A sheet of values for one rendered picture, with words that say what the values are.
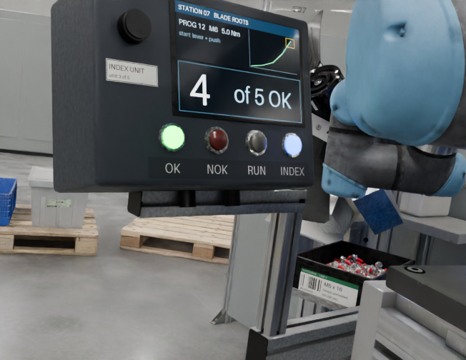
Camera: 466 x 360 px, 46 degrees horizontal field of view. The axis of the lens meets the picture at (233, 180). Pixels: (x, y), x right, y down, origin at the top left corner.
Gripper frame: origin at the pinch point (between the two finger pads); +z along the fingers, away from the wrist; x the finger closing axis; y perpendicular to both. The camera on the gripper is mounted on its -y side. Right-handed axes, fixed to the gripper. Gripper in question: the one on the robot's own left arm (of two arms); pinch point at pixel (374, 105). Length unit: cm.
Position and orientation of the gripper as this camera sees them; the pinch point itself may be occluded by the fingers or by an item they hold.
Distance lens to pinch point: 122.1
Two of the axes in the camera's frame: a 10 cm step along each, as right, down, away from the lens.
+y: -9.6, -0.6, 2.7
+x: -0.2, 9.9, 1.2
